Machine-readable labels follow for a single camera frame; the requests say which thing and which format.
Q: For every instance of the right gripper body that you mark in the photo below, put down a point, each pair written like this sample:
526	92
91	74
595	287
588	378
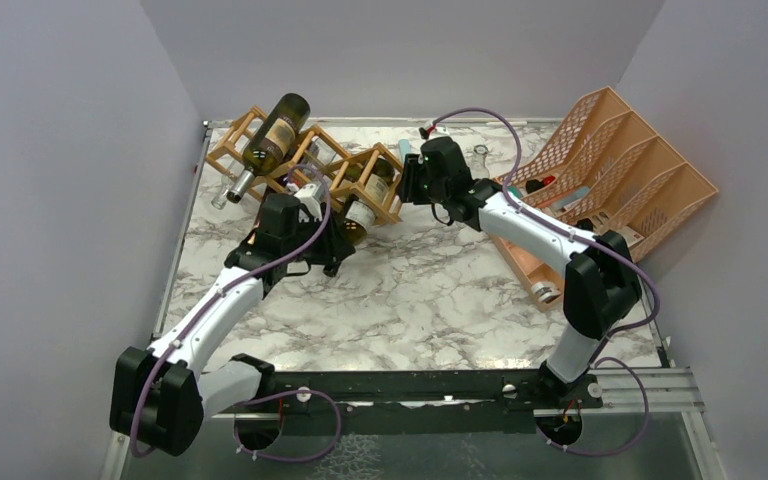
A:
416	189

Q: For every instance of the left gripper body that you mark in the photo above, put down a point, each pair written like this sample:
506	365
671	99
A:
324	250

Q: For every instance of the clear glass bottle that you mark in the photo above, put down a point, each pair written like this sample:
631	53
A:
478	161

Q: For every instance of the green wine bottle beige label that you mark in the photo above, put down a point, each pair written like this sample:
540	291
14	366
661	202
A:
357	216

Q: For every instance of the dark green top wine bottle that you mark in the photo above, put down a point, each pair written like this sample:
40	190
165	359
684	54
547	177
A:
271	142

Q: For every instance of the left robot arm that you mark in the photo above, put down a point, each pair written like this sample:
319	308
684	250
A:
162	394

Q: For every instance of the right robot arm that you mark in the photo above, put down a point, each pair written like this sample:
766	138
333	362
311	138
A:
600	286

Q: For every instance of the clear bottle gold cap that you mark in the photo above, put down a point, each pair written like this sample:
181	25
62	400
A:
225	194

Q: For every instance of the wooden wine rack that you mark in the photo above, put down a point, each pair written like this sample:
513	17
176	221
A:
346	174

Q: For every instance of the light blue eraser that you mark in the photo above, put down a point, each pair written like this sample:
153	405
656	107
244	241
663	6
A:
404	148

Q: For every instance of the small round tape roll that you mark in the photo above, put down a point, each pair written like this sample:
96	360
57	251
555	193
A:
545	291

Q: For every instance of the peach plastic desk organizer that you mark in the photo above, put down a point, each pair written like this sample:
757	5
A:
606	167

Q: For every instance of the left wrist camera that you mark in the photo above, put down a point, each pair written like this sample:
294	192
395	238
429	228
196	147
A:
312	196

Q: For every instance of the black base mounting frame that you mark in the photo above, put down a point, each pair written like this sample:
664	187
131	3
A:
513	401

